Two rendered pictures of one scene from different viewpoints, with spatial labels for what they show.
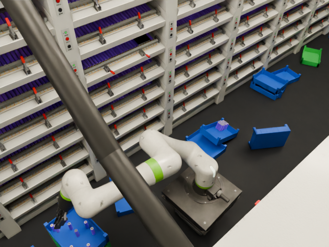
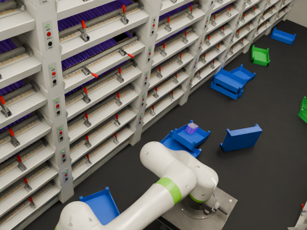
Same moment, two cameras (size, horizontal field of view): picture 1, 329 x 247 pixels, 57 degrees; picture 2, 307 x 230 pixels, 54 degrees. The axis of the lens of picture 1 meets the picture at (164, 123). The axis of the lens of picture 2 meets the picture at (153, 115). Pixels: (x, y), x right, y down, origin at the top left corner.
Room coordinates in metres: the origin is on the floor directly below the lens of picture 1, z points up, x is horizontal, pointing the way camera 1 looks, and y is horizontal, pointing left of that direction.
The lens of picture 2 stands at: (0.23, 0.35, 1.88)
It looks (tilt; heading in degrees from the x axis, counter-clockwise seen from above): 43 degrees down; 343
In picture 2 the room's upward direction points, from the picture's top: 10 degrees clockwise
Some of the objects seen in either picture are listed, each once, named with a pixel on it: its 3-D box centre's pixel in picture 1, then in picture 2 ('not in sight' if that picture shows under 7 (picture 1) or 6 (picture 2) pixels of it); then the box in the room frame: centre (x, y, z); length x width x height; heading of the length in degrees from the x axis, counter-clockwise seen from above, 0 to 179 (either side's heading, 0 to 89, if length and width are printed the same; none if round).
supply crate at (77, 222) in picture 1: (76, 232); not in sight; (0.70, 0.47, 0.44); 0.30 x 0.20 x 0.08; 48
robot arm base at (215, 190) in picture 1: (210, 188); (206, 201); (1.02, -0.30, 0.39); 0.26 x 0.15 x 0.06; 44
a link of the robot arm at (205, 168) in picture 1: (204, 170); (201, 182); (1.06, -0.25, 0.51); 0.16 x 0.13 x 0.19; 36
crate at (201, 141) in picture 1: (205, 143); (178, 149); (1.68, -0.36, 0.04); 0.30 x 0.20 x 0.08; 41
